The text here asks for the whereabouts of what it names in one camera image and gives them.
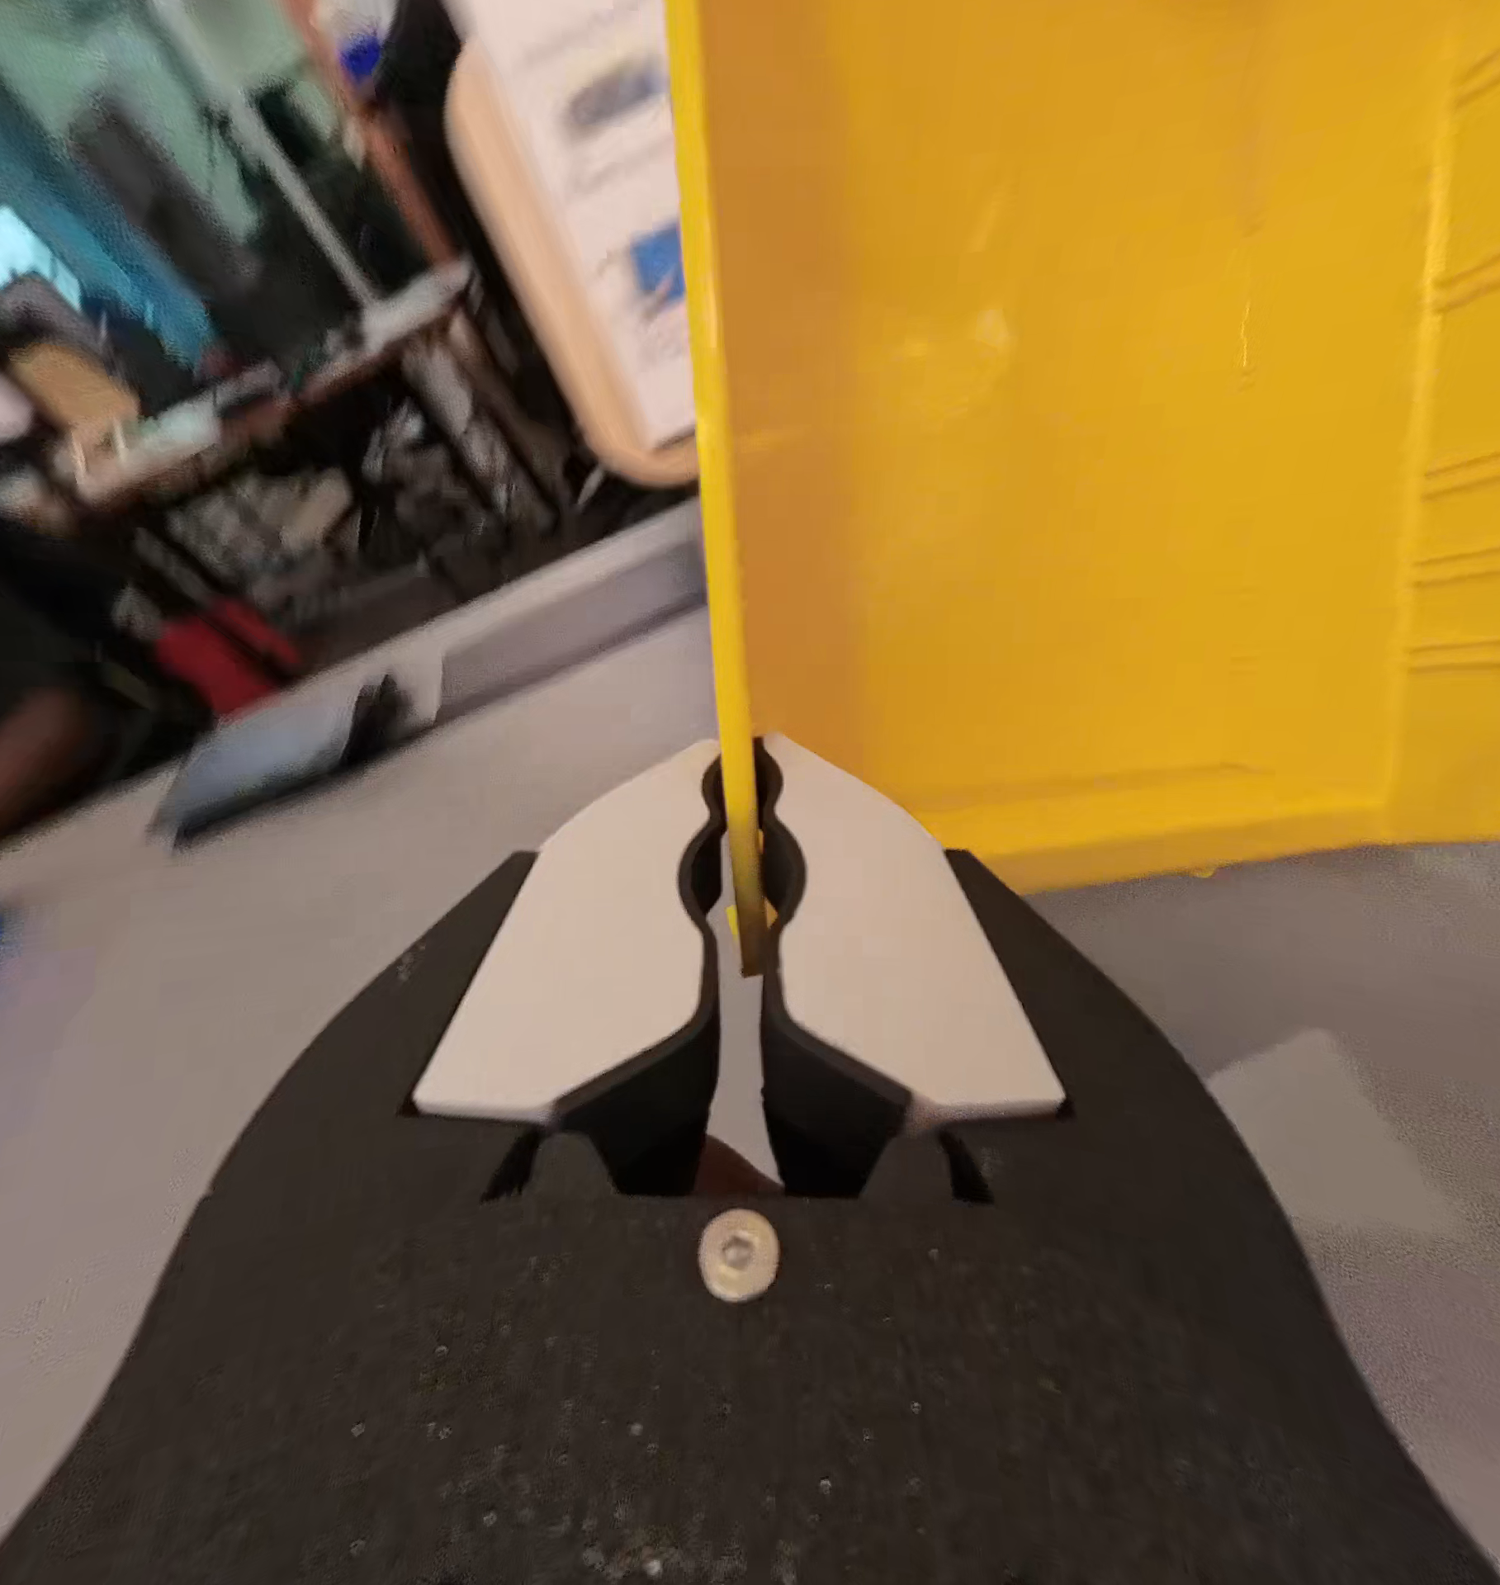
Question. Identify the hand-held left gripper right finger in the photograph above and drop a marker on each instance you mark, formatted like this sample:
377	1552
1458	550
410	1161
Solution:
912	977

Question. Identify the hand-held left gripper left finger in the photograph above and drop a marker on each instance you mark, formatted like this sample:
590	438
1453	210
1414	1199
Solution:
575	977

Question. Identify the yellow plastic box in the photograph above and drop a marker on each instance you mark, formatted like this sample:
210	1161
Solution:
1072	430

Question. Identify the red bag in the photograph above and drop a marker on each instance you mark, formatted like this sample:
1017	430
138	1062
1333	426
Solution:
224	659

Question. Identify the cluttered work table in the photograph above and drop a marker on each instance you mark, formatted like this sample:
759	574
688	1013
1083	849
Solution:
266	381

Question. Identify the wooden board with instruction poster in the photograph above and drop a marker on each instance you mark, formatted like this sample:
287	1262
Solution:
554	187

